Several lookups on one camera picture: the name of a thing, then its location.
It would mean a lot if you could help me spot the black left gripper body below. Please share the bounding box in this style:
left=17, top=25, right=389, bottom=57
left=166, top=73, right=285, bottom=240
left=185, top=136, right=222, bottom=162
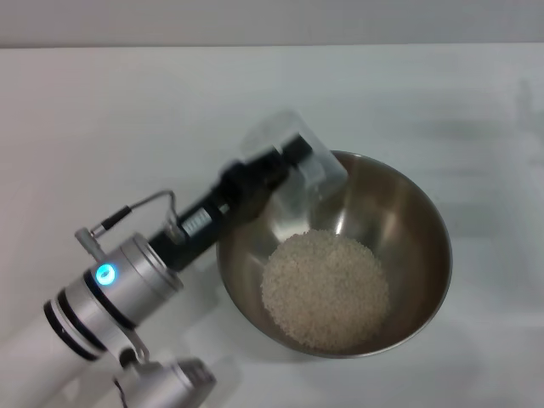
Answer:
left=149, top=144, right=286, bottom=273

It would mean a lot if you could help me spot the clear plastic measuring cup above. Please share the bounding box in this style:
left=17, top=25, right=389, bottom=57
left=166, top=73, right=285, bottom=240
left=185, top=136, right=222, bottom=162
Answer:
left=238, top=110, right=351, bottom=206

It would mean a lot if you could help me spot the white uncooked rice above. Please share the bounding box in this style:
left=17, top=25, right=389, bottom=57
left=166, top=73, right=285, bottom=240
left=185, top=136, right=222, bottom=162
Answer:
left=259, top=228, right=391, bottom=352

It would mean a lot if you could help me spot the stainless steel mixing bowl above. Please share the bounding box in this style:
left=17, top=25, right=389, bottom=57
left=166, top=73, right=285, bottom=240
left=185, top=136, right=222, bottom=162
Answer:
left=215, top=149, right=454, bottom=360

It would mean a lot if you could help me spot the grey left wrist cable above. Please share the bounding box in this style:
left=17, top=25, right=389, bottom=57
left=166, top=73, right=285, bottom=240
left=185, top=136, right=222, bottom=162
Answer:
left=74, top=189, right=189, bottom=257

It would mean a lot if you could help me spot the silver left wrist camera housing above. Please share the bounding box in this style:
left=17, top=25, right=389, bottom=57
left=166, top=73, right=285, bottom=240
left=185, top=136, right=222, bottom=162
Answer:
left=111, top=356, right=219, bottom=408

